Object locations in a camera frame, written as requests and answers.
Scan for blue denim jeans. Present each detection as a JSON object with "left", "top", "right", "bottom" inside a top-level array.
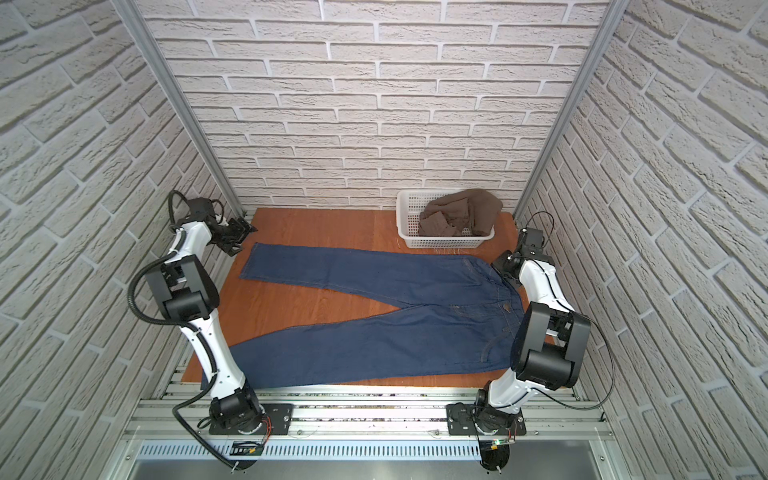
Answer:
[{"left": 230, "top": 244, "right": 524, "bottom": 389}]

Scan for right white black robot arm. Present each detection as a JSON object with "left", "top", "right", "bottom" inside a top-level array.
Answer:
[{"left": 446, "top": 227, "right": 591, "bottom": 437}]

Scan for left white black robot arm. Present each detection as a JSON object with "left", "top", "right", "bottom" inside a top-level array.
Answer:
[{"left": 127, "top": 190, "right": 272, "bottom": 435}]

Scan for brown trousers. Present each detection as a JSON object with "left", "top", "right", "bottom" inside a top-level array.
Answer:
[{"left": 418, "top": 189, "right": 503, "bottom": 237}]

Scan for white plastic laundry basket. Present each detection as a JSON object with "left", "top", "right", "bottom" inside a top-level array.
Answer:
[{"left": 395, "top": 190, "right": 497, "bottom": 250}]

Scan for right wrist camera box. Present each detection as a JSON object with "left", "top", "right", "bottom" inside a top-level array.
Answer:
[{"left": 519, "top": 228, "right": 546, "bottom": 250}]

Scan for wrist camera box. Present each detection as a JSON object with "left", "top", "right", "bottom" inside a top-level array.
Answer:
[
  {"left": 185, "top": 197, "right": 217, "bottom": 224},
  {"left": 519, "top": 228, "right": 546, "bottom": 250}
]

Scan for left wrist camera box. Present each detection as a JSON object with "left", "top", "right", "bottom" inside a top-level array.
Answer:
[{"left": 185, "top": 197, "right": 217, "bottom": 224}]

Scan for right thin black cable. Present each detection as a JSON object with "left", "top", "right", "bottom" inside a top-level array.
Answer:
[{"left": 473, "top": 209, "right": 617, "bottom": 475}]

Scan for left black corrugated cable hose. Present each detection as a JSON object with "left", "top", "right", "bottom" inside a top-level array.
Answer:
[{"left": 127, "top": 189, "right": 241, "bottom": 472}]

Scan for aluminium mounting rail frame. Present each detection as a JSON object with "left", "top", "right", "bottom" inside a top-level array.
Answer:
[{"left": 103, "top": 383, "right": 629, "bottom": 479}]

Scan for left aluminium corner post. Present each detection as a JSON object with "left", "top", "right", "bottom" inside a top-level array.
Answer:
[{"left": 113, "top": 0, "right": 246, "bottom": 217}]

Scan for aluminium corner post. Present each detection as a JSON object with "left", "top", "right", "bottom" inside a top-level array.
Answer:
[
  {"left": 113, "top": 0, "right": 246, "bottom": 217},
  {"left": 513, "top": 0, "right": 630, "bottom": 220}
]

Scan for right aluminium corner post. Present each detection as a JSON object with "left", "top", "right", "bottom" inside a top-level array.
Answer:
[{"left": 513, "top": 0, "right": 630, "bottom": 220}]

